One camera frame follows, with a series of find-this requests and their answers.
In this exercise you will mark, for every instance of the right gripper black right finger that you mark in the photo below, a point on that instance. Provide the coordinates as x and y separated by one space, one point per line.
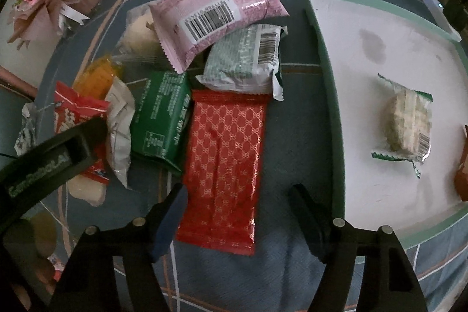
322 233

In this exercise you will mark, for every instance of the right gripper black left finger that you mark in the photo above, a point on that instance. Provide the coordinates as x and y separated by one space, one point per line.
156 231

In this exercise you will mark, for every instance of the small cream cake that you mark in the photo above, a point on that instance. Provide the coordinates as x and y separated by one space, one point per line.
91 191

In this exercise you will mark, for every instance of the red patterned packet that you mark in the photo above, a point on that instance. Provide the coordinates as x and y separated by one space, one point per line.
222 170

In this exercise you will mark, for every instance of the orange soft bread packet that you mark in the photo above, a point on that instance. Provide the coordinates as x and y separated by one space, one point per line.
97 78

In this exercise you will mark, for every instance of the white grey snack packet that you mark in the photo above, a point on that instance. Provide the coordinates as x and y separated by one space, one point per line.
119 118

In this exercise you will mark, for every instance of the dark green snack packet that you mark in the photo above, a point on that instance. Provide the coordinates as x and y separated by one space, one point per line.
160 117

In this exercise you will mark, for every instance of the dark red wafer packet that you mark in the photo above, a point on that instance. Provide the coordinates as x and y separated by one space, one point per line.
461 175

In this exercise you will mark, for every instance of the green edged round cake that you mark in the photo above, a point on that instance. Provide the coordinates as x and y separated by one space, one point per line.
405 123

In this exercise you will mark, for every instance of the pale green snack packet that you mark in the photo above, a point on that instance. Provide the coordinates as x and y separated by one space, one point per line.
246 61

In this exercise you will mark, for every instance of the crumpled patterned paper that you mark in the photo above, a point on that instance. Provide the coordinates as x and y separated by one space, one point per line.
26 139

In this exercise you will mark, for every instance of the blue plaid tablecloth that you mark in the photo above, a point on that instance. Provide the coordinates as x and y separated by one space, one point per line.
297 147

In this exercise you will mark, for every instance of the clear wrapped white bun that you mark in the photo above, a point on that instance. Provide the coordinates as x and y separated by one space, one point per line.
139 39

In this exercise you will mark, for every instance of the teal rimmed white tray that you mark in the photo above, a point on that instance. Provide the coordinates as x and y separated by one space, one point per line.
357 41

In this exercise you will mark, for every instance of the pink snack packet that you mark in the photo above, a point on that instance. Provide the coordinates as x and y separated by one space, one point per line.
185 28

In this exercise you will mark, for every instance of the white power strip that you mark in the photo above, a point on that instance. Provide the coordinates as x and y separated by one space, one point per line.
436 10

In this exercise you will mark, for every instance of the black power adapter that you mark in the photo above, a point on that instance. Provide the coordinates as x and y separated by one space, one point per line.
456 13

